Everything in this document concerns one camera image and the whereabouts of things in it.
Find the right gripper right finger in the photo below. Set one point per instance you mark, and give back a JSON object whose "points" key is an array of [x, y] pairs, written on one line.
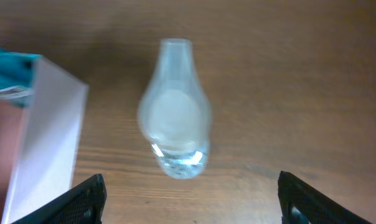
{"points": [[302, 203]]}

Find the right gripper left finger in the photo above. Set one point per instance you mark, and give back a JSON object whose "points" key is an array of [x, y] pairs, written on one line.
{"points": [[82, 204]]}

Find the clear spray bottle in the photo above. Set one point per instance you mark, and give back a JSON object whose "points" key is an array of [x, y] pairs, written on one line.
{"points": [[174, 114]]}

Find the blue mouthwash bottle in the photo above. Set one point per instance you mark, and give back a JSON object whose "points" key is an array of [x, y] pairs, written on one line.
{"points": [[16, 77]]}

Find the white cardboard box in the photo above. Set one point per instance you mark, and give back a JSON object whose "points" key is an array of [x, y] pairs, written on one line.
{"points": [[39, 142]]}

